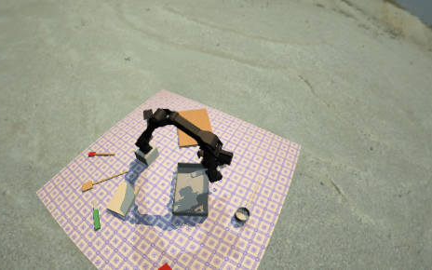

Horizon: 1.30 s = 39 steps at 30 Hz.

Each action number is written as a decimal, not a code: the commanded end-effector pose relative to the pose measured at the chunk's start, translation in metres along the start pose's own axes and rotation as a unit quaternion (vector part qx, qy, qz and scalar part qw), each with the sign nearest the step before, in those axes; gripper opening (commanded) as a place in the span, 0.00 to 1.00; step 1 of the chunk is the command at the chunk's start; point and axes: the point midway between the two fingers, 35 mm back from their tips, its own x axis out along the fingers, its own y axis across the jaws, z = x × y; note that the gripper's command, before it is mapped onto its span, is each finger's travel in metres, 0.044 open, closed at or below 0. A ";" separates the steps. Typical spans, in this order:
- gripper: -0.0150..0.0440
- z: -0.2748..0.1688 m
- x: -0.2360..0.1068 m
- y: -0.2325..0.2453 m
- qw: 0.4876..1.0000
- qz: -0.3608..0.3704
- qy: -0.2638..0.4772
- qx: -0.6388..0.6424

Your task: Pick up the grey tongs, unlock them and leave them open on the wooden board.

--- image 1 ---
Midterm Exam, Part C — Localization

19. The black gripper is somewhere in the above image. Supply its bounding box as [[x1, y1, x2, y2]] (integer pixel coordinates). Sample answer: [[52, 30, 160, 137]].
[[196, 150, 223, 183]]

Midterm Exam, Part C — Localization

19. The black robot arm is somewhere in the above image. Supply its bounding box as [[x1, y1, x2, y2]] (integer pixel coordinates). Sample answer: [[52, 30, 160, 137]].
[[134, 108, 234, 169]]

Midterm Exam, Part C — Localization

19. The brown wooden board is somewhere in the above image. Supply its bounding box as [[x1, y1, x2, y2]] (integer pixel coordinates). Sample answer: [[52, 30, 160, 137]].
[[178, 109, 213, 148]]

